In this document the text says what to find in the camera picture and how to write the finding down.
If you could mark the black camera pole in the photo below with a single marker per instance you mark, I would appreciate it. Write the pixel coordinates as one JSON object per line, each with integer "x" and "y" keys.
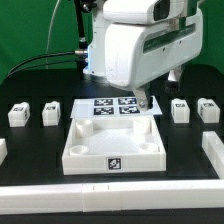
{"x": 80, "y": 23}

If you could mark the white right fence bar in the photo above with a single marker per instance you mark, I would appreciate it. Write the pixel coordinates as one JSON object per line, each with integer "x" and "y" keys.
{"x": 214, "y": 149}

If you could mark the white front fence bar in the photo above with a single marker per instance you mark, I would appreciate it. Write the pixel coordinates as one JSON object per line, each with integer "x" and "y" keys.
{"x": 116, "y": 196}

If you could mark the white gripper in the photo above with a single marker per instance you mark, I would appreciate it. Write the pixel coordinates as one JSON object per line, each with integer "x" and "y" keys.
{"x": 137, "y": 54}

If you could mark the white square tabletop tray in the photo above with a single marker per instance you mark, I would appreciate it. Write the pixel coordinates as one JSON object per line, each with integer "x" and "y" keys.
{"x": 113, "y": 145}

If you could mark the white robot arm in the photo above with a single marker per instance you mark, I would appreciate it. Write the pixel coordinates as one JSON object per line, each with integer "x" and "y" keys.
{"x": 132, "y": 12}

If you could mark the white block at left edge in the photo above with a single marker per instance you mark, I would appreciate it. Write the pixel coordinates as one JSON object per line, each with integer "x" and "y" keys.
{"x": 3, "y": 150}

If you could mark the white sheet with fiducial markers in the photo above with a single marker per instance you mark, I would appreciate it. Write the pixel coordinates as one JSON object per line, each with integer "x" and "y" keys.
{"x": 113, "y": 107}

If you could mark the white fence bar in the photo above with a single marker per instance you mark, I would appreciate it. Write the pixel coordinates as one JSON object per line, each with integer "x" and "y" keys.
{"x": 214, "y": 149}
{"x": 116, "y": 196}

